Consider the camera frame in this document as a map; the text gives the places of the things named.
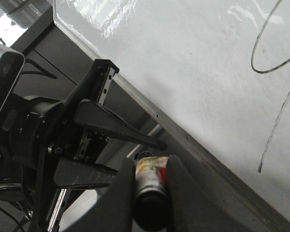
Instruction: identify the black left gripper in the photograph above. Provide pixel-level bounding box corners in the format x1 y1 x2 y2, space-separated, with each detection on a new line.
0 58 168 232

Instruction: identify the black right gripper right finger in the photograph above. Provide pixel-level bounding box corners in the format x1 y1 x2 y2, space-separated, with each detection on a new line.
166 155 249 232

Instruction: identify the white horizontal bar below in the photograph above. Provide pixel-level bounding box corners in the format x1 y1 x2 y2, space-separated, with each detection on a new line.
126 124 167 158

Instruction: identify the red magnet taped to marker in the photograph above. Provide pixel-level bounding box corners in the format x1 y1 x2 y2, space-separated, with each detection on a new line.
158 167 166 185

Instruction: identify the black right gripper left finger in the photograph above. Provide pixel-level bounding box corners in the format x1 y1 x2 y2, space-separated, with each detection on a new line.
65 158 135 232

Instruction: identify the black cable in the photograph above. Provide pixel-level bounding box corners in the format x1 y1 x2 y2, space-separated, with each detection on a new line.
20 59 58 80

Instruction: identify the white whiteboard marker pen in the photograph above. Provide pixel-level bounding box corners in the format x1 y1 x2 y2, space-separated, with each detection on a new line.
133 151 169 232

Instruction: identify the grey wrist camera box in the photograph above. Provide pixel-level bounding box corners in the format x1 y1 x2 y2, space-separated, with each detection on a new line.
0 44 25 112

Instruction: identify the white glossy whiteboard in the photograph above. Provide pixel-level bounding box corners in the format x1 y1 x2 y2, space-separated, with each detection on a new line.
53 0 290 221

